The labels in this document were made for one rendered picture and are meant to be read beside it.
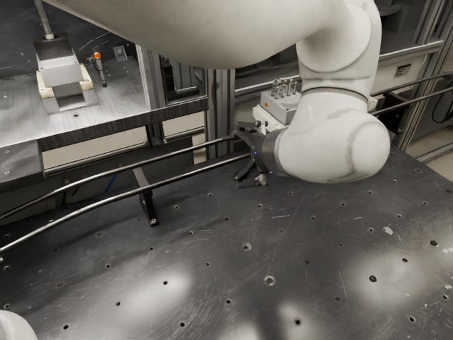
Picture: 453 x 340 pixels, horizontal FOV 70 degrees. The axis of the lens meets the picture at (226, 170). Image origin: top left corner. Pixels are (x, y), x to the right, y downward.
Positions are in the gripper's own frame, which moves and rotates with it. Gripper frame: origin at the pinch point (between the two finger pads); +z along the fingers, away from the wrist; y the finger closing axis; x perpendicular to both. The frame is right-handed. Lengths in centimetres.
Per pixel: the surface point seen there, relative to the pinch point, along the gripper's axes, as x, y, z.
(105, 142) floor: 14, 15, 180
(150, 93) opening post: 16.3, 17.0, 15.4
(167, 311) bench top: 17.5, -33.4, -3.4
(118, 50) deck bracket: 20, 39, 51
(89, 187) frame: 30, -10, 52
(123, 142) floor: 2, 15, 174
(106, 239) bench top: 27.6, -21.3, 17.6
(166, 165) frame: 3, -2, 51
